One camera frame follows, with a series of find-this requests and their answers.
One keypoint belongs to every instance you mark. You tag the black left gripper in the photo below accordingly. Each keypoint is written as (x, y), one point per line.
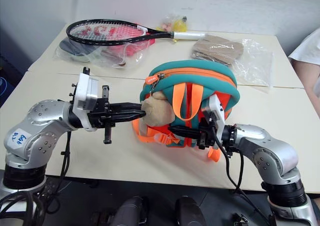
(100, 117)

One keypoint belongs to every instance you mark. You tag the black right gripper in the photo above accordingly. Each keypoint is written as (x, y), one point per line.
(206, 136)

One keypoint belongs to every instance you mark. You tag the beige plush toy charm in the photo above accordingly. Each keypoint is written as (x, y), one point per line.
(157, 111)

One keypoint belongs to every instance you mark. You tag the orange and teal backpack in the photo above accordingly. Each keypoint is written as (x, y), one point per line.
(195, 76)

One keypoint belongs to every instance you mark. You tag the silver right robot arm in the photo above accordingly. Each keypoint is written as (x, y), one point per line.
(270, 153)

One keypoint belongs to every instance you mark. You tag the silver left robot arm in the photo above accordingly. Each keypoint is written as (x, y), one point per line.
(37, 133)

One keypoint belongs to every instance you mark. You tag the clear bag with paddles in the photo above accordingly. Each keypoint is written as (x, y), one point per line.
(105, 56)

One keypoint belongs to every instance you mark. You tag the red item in bag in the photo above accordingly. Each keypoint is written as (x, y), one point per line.
(132, 49)

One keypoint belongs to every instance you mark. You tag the black tennis racket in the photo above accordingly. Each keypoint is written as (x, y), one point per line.
(105, 42)

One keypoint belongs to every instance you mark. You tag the dark rounded shape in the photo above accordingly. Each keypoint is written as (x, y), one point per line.
(190, 211)
(130, 211)

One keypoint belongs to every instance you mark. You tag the dark grey table tennis paddle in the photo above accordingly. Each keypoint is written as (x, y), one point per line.
(72, 49)

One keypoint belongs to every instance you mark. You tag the tan folded cloth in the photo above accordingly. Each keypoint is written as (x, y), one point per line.
(217, 49)

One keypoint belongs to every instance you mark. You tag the empty clear plastic bag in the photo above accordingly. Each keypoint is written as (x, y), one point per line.
(255, 64)

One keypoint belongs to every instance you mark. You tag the bag of yellow toys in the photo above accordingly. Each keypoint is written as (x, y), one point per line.
(178, 24)

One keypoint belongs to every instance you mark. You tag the dark blue object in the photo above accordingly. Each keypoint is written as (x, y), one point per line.
(5, 83)

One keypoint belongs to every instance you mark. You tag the person in white shirt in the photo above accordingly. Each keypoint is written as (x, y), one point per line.
(308, 61)

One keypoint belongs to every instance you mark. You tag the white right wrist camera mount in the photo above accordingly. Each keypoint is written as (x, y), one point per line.
(217, 111)

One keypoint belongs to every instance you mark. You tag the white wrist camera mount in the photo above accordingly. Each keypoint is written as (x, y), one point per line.
(217, 111)
(83, 91)

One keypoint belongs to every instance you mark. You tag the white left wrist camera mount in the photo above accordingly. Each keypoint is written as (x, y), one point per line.
(83, 91)

